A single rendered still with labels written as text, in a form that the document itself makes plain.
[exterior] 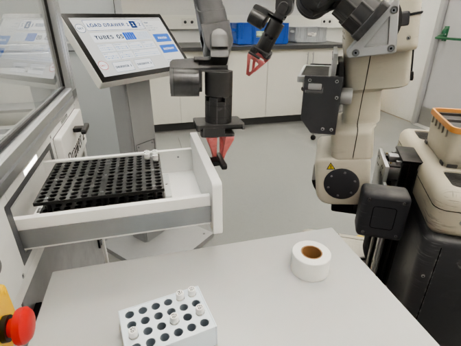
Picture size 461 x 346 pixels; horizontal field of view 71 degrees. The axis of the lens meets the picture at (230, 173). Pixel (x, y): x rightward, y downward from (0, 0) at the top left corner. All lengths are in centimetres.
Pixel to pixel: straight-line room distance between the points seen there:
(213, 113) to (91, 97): 174
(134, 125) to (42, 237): 107
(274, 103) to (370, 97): 300
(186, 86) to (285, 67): 331
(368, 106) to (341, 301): 59
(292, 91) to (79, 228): 360
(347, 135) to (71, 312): 79
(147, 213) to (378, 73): 71
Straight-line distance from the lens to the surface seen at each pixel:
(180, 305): 53
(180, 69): 68
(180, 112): 373
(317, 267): 61
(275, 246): 70
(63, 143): 89
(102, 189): 65
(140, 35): 165
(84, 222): 61
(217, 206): 59
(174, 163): 82
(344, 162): 103
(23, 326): 45
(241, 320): 56
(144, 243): 193
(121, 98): 161
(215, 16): 71
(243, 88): 381
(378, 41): 82
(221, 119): 68
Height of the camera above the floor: 119
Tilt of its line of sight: 26 degrees down
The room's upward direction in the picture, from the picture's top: straight up
